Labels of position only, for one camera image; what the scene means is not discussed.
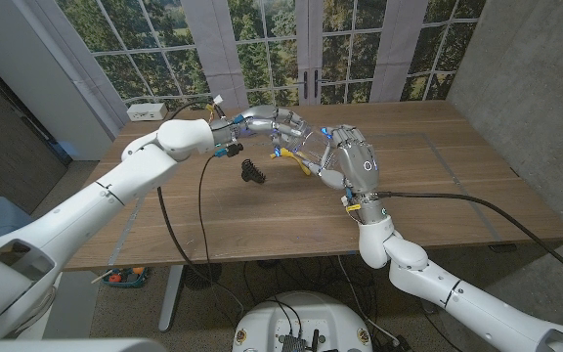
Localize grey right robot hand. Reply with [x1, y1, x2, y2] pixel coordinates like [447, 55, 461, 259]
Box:
[308, 124, 380, 195]

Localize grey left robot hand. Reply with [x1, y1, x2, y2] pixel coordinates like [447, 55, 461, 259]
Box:
[239, 105, 312, 157]

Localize clear plastic jar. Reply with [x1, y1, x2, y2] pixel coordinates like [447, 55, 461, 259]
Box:
[285, 124, 341, 170]

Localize yellow banana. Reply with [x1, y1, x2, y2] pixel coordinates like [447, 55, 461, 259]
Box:
[270, 148, 313, 177]

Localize black hair claw clip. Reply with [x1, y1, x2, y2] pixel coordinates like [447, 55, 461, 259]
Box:
[240, 158, 267, 185]

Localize printed window backdrop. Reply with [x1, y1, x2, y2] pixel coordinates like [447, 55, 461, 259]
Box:
[31, 0, 488, 111]

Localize white power strip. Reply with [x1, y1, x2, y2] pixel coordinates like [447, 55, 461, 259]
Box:
[126, 102, 169, 122]

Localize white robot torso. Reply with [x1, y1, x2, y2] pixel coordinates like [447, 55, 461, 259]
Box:
[231, 290, 374, 352]

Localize black round fan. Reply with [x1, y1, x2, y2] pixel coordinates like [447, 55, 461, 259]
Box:
[183, 263, 223, 292]

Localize white table leg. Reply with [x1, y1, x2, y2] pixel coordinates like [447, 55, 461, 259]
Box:
[157, 265, 185, 333]

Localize teal tray with tools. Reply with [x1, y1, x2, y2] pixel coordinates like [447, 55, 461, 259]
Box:
[101, 266, 150, 289]

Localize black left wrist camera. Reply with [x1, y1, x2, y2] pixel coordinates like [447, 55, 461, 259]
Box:
[214, 143, 244, 158]

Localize small wires with white connector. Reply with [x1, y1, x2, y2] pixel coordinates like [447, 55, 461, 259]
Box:
[205, 95, 225, 116]

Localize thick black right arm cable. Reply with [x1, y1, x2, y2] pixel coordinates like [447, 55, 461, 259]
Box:
[374, 191, 563, 288]

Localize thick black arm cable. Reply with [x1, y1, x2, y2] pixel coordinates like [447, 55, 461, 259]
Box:
[374, 191, 563, 288]
[156, 100, 246, 317]

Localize thin black camera cable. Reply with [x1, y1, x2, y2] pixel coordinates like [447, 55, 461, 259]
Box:
[196, 154, 217, 278]

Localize tangled black floor cables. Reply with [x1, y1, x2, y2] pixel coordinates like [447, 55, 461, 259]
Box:
[241, 253, 375, 319]

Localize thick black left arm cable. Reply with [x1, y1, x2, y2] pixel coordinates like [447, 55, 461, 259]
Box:
[156, 100, 246, 317]

